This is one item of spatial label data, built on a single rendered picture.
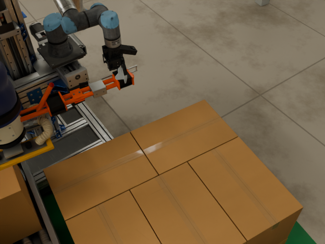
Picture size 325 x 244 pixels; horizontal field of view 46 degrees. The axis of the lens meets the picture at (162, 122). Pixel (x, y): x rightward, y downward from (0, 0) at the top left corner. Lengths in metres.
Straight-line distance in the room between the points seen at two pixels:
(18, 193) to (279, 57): 2.97
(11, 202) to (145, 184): 0.77
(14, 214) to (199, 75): 2.33
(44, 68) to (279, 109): 2.06
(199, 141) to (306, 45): 2.19
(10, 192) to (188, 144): 1.13
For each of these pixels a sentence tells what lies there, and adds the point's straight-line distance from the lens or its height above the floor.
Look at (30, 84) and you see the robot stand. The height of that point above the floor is 0.95.
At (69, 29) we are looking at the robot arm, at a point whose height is 1.51.
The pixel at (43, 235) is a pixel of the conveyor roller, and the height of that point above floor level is 0.55.
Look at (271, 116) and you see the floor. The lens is 3.46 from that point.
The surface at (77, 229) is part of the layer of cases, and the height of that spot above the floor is 0.54.
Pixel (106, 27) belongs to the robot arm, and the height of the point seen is 1.53.
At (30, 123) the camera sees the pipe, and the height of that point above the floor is 1.16.
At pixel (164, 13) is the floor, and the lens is 4.60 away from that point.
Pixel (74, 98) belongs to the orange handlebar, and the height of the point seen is 1.22.
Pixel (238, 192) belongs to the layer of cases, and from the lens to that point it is 2.28.
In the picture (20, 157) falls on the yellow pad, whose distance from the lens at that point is 1.84.
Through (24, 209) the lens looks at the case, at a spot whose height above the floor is 0.80.
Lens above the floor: 2.47
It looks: 48 degrees down
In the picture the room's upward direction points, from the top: 1 degrees counter-clockwise
